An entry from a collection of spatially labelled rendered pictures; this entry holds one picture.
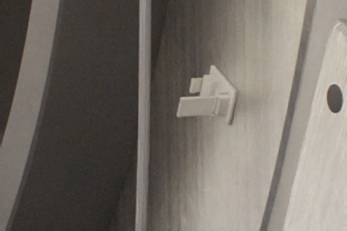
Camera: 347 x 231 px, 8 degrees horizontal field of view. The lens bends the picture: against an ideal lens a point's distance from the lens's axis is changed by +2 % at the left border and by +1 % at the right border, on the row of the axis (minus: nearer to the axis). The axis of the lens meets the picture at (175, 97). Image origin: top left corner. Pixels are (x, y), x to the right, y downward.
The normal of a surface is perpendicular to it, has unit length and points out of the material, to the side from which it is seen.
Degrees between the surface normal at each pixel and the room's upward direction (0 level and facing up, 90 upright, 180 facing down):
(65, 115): 121
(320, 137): 90
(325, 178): 90
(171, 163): 90
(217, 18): 90
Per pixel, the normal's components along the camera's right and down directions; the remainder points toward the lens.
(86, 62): 0.41, 0.52
